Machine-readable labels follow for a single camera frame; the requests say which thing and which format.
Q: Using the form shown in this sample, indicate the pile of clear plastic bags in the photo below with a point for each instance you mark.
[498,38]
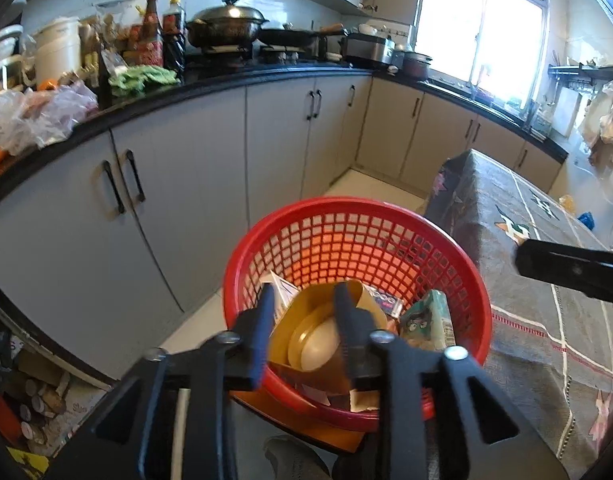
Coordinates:
[41,115]

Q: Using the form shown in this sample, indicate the white cutting board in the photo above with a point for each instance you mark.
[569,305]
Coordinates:
[569,112]

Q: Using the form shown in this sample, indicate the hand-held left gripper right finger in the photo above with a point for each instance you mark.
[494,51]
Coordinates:
[351,350]

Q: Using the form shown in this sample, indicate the yellow plastic bag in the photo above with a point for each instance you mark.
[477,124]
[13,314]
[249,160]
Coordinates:
[566,202]

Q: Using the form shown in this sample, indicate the metal wall rack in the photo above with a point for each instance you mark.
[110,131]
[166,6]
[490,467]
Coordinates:
[586,72]

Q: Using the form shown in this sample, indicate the group of seasoning jars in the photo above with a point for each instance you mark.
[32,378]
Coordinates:
[106,45]

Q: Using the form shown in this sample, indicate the kitchen window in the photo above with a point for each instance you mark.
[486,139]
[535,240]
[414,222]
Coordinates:
[506,35]

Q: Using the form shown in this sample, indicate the grey kitchen base cabinets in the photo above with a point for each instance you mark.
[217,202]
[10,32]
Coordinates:
[186,185]

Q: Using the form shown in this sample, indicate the dark wok with lid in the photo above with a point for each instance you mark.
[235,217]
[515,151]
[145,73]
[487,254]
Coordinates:
[226,25]

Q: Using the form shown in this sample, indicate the yellow cap soy sauce bottle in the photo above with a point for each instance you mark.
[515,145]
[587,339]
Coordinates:
[174,35]

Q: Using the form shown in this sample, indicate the grey printed tablecloth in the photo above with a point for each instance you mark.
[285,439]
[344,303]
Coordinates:
[536,340]

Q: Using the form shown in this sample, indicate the green cloth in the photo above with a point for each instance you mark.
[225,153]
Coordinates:
[141,80]

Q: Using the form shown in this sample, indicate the dark cooking pot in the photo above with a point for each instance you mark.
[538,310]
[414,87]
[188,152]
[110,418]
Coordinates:
[416,65]

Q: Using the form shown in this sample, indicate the hanging plastic bag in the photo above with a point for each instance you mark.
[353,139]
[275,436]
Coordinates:
[609,120]

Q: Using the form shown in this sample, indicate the white purple box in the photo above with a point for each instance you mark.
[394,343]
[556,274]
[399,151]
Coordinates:
[284,290]

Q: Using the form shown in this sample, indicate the red plastic basket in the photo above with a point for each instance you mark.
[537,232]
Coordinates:
[356,240]

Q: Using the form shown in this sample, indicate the pile of floor clutter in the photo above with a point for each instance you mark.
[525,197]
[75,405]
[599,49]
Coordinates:
[36,400]

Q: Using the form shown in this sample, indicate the dark blue box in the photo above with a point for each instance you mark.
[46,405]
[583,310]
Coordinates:
[386,302]

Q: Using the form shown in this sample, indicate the silver electric cooker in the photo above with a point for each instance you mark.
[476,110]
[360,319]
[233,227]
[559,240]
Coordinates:
[366,50]

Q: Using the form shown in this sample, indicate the black frying pan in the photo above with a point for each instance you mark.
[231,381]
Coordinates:
[286,36]

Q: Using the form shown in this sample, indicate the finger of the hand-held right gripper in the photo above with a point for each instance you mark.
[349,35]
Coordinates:
[561,265]

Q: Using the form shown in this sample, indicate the black gas stove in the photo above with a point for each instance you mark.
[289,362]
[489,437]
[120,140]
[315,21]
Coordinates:
[236,55]

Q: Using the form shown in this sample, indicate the white bowl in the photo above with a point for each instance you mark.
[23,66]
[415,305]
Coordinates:
[370,29]

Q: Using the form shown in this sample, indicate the white electric pot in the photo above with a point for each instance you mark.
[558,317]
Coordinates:
[59,55]

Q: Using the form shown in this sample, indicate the green printed carton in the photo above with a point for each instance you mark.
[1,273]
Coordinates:
[426,320]

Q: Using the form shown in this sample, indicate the red cap sauce bottle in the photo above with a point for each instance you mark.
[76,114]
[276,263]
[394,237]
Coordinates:
[151,35]

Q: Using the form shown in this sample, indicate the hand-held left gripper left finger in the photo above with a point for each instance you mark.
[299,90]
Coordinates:
[259,350]

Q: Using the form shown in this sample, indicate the black kitchen countertop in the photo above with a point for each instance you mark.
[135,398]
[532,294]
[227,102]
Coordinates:
[226,82]

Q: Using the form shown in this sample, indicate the blue plastic bag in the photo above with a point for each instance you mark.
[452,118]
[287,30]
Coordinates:
[585,220]

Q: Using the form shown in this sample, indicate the person's grey shoe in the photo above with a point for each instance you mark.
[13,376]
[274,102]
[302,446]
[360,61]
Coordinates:
[291,460]

